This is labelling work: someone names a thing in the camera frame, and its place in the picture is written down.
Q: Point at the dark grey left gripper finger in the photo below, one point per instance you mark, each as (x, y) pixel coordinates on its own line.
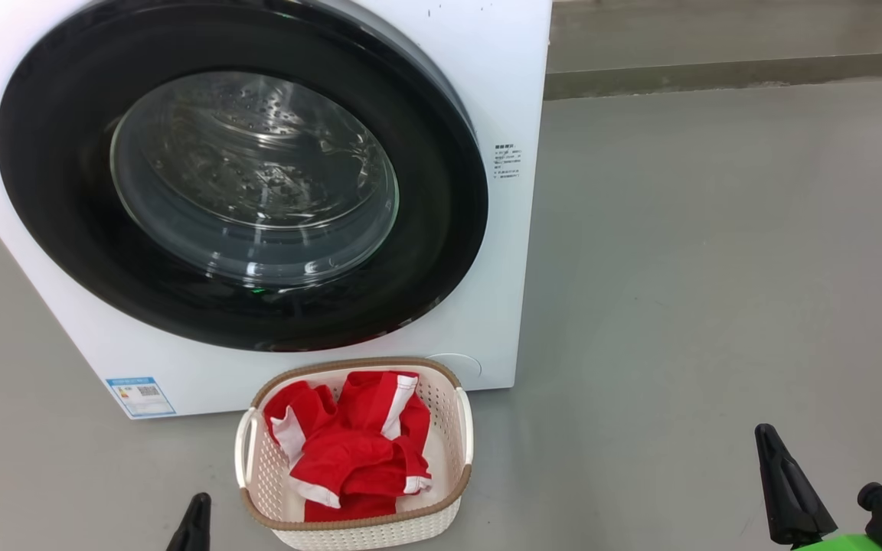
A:
(194, 528)

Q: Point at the red and white garment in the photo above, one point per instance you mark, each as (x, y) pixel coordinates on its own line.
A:
(349, 459)

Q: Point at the washing machine glass door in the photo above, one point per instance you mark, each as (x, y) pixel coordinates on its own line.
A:
(50, 191)

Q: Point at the cream laundry basket brown rim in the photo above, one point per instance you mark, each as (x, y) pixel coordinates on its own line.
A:
(445, 428)

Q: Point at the white front-load washing machine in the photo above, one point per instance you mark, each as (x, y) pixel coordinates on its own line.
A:
(502, 306)

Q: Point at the blue energy label sticker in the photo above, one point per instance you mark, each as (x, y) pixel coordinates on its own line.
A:
(141, 396)

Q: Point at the round white filter cover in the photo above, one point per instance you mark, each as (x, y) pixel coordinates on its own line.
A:
(464, 366)

